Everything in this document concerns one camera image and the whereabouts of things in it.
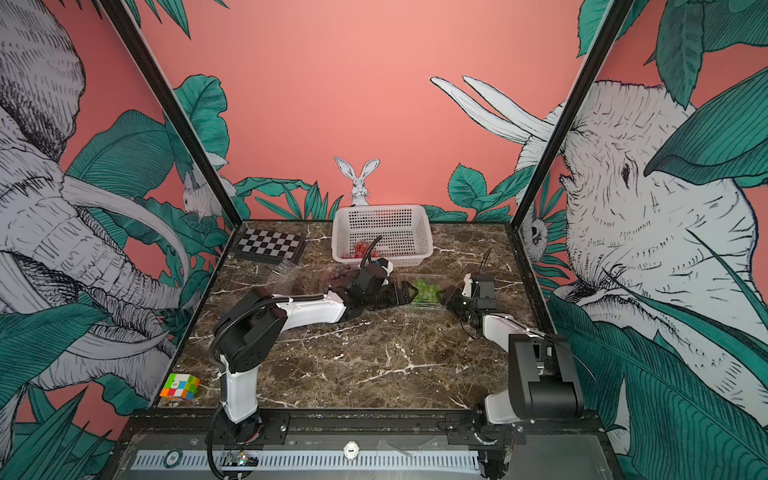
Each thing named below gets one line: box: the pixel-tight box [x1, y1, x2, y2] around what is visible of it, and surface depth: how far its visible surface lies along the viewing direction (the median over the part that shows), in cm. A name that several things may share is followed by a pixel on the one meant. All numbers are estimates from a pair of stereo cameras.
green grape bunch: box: [413, 280, 440, 303], surface depth 97 cm
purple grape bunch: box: [332, 263, 359, 283], surface depth 100 cm
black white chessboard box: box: [233, 228, 306, 265], surface depth 110 cm
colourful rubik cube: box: [159, 373, 201, 402], surface depth 78 cm
